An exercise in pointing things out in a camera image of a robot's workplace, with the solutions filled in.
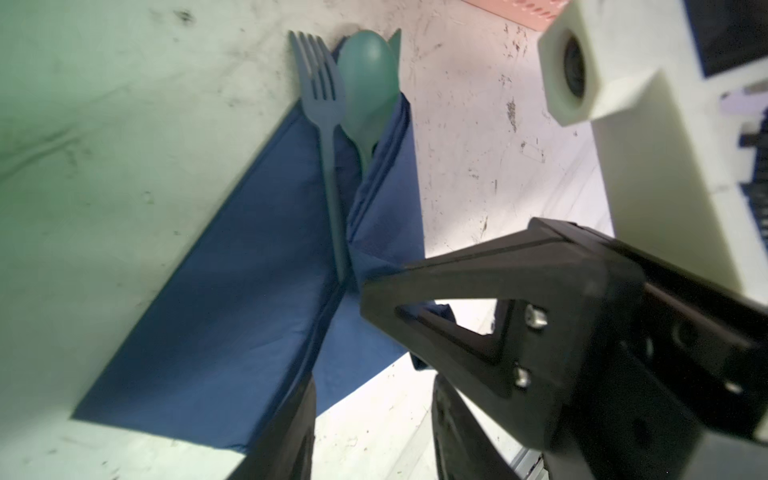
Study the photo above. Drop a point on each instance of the dark blue paper napkin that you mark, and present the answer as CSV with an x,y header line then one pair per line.
x,y
256,304

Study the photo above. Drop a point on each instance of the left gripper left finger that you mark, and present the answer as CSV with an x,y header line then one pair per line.
x,y
284,450

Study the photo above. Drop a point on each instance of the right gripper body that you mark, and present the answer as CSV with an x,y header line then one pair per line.
x,y
682,395

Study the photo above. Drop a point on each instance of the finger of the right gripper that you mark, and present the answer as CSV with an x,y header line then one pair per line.
x,y
520,324

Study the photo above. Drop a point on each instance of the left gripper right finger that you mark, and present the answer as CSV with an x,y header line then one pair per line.
x,y
462,449

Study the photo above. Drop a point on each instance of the pink plastic basket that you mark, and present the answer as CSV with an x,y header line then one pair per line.
x,y
533,14

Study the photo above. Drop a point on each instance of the blue plastic fork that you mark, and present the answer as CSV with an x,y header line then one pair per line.
x,y
323,101

